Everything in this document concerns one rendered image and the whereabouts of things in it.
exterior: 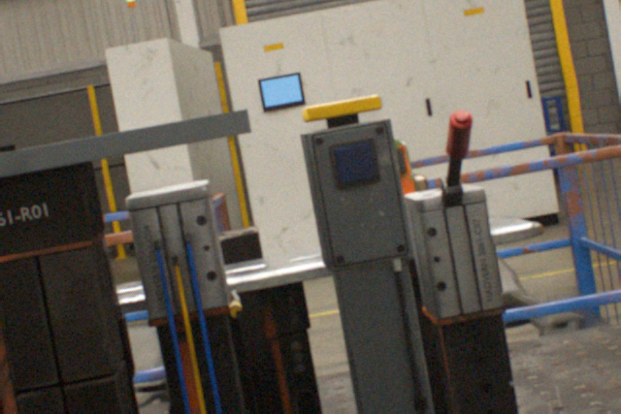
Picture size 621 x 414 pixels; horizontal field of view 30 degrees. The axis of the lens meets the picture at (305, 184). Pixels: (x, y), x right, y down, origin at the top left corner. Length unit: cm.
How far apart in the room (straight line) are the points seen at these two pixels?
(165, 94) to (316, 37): 127
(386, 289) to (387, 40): 823
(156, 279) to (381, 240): 25
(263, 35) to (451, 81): 153
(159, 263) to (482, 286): 30
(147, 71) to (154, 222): 810
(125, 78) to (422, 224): 815
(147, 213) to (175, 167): 806
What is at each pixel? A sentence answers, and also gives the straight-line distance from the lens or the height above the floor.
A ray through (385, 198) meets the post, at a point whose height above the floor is 108.
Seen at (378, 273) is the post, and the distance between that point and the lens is 92.
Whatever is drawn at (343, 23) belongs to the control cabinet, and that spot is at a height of 186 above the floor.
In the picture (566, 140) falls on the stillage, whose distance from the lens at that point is 420.
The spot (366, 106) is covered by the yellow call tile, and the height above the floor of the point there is 115.
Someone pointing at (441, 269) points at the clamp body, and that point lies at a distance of 109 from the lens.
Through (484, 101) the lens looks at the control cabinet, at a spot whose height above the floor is 107.
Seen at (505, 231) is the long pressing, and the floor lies 100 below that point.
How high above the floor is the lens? 115
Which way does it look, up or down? 3 degrees down
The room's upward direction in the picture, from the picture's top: 10 degrees counter-clockwise
